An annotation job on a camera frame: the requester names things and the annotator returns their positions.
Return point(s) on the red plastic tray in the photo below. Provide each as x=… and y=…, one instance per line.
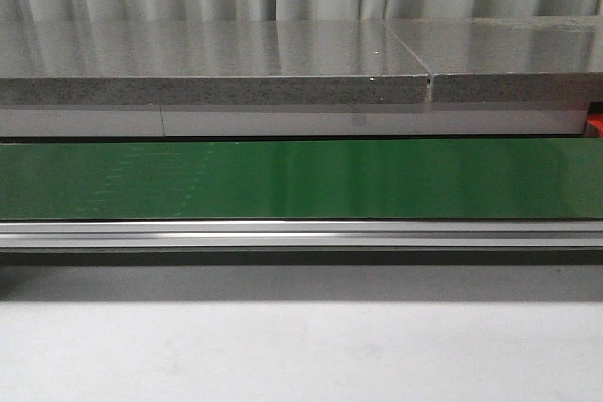
x=594, y=125

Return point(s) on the white base panel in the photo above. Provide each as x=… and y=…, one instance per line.
x=496, y=118

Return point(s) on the grey stone slab left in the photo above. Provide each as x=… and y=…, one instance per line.
x=207, y=63

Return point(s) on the grey stone slab right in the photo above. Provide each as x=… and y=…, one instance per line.
x=537, y=59

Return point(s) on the aluminium conveyor frame rail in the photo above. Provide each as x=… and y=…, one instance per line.
x=282, y=234

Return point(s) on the grey stone slab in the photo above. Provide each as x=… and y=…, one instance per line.
x=537, y=59
x=207, y=63

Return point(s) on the green conveyor belt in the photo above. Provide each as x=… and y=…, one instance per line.
x=502, y=178

